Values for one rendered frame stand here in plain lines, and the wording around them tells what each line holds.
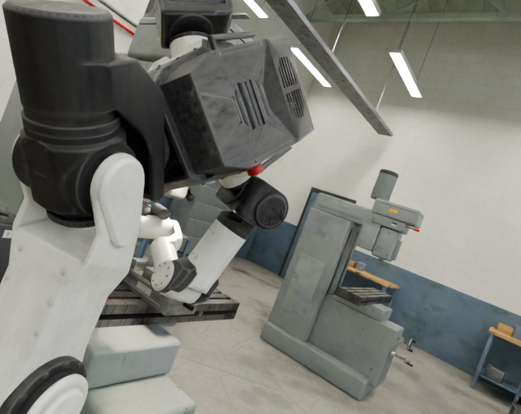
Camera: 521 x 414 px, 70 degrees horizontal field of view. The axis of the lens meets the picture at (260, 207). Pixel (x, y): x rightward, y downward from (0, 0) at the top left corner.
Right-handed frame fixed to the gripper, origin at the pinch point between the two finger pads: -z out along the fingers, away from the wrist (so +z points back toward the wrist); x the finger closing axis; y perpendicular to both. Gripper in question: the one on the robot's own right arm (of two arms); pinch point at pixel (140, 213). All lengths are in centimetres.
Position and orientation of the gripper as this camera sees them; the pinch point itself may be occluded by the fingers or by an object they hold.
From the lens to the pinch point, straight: 138.5
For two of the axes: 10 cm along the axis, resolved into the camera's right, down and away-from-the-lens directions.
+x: -8.0, -3.0, -5.3
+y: -3.5, 9.4, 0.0
